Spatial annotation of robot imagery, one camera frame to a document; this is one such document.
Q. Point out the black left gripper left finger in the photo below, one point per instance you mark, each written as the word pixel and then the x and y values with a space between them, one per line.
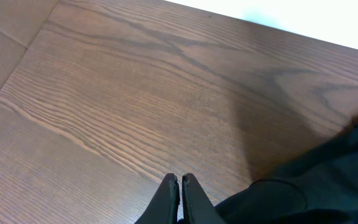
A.
pixel 163 207

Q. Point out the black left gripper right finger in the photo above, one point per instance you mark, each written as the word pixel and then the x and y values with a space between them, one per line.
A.
pixel 197 207

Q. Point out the black t-shirt with logo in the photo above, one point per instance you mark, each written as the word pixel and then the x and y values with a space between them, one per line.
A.
pixel 320 186

